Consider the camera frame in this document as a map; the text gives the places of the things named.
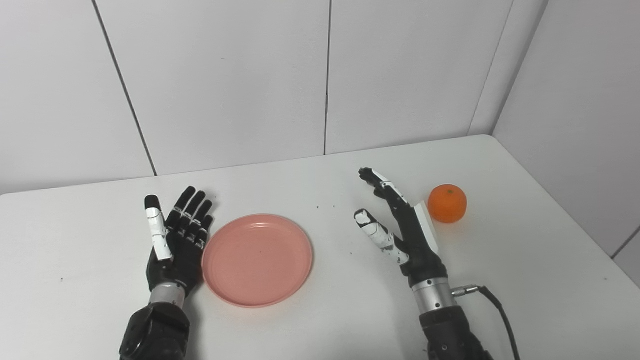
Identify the orange fruit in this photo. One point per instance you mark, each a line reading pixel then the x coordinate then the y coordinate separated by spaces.
pixel 447 203

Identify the pink round plate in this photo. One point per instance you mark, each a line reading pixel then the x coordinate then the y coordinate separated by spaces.
pixel 257 260

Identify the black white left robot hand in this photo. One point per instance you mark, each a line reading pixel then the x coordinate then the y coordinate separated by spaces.
pixel 182 265

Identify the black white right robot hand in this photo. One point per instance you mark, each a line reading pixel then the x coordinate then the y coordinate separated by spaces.
pixel 420 250

